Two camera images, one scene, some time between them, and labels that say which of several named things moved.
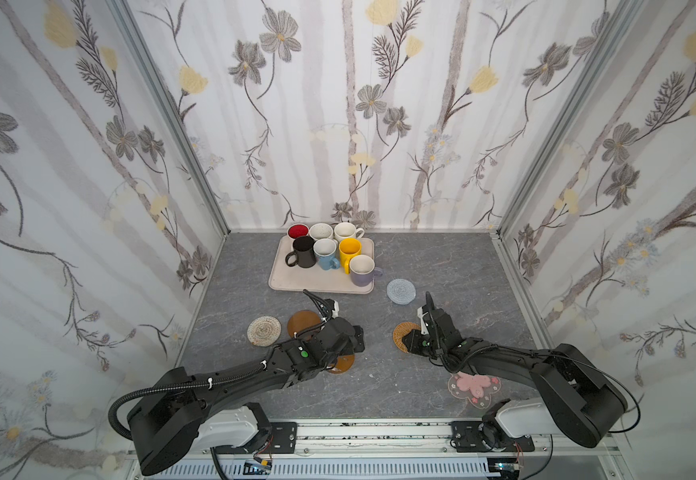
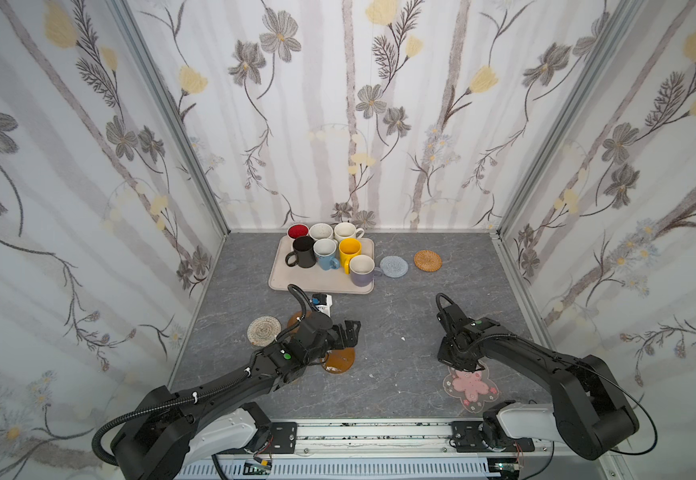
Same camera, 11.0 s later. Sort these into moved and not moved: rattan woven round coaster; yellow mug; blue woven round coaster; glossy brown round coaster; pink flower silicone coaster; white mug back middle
Moved: blue woven round coaster; rattan woven round coaster
Not moved: pink flower silicone coaster; white mug back middle; yellow mug; glossy brown round coaster
